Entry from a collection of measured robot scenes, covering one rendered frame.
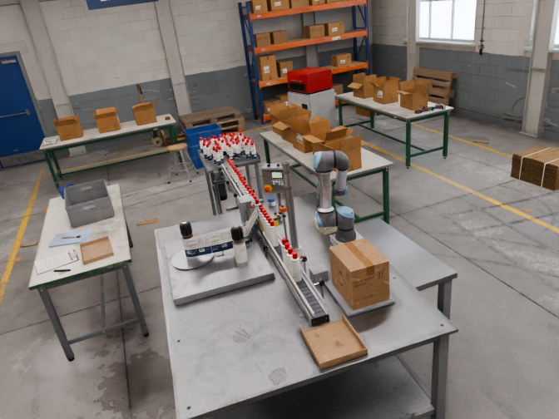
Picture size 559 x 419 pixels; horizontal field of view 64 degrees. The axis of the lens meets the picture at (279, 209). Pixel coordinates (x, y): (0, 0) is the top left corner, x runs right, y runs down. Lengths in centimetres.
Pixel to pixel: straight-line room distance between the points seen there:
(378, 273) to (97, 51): 850
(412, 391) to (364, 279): 86
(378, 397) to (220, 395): 112
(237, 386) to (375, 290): 94
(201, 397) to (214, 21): 898
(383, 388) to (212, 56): 860
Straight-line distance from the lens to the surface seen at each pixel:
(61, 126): 827
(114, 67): 1025
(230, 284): 297
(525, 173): 661
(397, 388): 313
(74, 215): 456
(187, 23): 1038
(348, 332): 256
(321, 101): 855
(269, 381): 236
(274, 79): 1012
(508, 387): 357
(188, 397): 240
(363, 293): 264
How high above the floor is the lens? 253
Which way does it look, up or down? 25 degrees down
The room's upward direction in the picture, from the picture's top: 7 degrees counter-clockwise
